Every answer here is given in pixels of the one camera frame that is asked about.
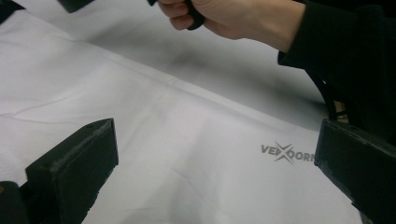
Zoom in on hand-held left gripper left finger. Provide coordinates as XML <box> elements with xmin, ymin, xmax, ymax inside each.
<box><xmin>25</xmin><ymin>117</ymin><xmax>120</xmax><ymax>224</ymax></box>

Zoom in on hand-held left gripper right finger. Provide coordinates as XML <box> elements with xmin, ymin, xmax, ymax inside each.
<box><xmin>313</xmin><ymin>118</ymin><xmax>396</xmax><ymax>224</ymax></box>

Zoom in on white pants with black waistband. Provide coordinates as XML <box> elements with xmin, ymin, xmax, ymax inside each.
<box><xmin>0</xmin><ymin>8</ymin><xmax>363</xmax><ymax>224</ymax></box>

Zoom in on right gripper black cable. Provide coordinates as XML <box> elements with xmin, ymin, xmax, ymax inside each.
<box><xmin>306</xmin><ymin>69</ymin><xmax>339</xmax><ymax>121</ymax></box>

